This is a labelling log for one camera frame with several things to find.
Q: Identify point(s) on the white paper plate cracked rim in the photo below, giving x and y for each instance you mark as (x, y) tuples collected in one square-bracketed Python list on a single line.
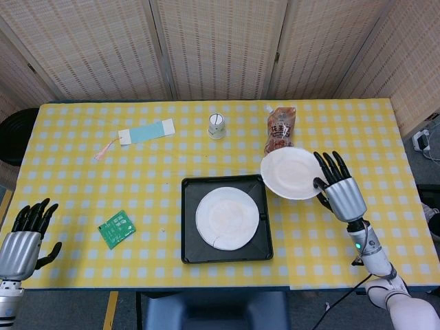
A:
[(227, 218)]

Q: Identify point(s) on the yellow white checkered tablecloth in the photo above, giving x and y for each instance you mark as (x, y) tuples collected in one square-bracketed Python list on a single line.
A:
[(154, 165)]

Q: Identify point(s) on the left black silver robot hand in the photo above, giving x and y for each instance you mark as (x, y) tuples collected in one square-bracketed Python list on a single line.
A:
[(19, 254)]

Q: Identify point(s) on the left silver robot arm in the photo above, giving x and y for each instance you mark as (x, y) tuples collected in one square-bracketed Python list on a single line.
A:
[(8, 302)]

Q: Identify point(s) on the white power adapter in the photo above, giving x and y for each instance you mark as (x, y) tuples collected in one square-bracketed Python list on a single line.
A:
[(422, 141)]

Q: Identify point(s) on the green tea sachet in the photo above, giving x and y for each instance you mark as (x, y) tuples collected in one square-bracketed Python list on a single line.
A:
[(117, 229)]

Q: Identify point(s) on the upturned white paper cup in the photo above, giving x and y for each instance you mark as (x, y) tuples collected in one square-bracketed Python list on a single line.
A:
[(216, 127)]

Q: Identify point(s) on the blue white bookmark with tassel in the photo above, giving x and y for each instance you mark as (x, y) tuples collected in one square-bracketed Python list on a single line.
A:
[(148, 132)]

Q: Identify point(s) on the white paper plate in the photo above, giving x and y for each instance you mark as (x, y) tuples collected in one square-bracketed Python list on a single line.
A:
[(288, 172)]

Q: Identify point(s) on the woven folding screen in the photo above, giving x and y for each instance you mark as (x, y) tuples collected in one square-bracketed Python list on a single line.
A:
[(220, 48)]

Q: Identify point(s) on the black round stool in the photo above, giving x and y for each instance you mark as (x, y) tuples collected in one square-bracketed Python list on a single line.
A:
[(17, 137)]

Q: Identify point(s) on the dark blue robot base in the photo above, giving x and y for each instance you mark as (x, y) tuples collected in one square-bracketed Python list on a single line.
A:
[(213, 311)]

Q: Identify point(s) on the black square plastic tray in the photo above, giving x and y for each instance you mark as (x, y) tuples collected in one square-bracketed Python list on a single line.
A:
[(261, 247)]

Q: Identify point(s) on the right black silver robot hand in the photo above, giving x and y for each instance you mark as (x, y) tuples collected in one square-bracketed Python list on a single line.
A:
[(345, 201)]

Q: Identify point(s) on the brown peanut sauce pouch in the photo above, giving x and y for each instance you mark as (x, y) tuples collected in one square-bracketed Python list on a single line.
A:
[(280, 129)]

